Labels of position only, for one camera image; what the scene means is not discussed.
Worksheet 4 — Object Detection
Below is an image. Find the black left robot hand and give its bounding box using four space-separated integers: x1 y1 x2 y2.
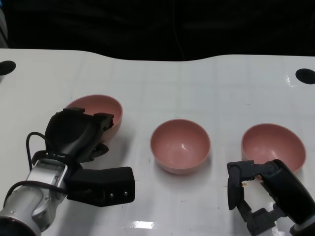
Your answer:
45 107 114 164

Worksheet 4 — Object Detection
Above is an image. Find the black table grommet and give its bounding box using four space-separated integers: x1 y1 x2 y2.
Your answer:
0 60 17 76
294 68 315 85

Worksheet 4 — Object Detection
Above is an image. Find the pink bowl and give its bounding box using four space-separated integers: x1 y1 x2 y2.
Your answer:
241 123 307 174
150 118 212 175
64 94 123 146

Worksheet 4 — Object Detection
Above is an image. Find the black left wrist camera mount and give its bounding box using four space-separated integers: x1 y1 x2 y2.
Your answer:
65 166 135 207

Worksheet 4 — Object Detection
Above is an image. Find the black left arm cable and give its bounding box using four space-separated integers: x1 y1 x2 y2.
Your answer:
4 132 74 205

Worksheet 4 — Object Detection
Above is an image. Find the black cloth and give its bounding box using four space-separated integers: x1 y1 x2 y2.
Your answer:
0 0 315 62

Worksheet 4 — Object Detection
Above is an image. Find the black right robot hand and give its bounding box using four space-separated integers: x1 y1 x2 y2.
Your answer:
226 159 312 236

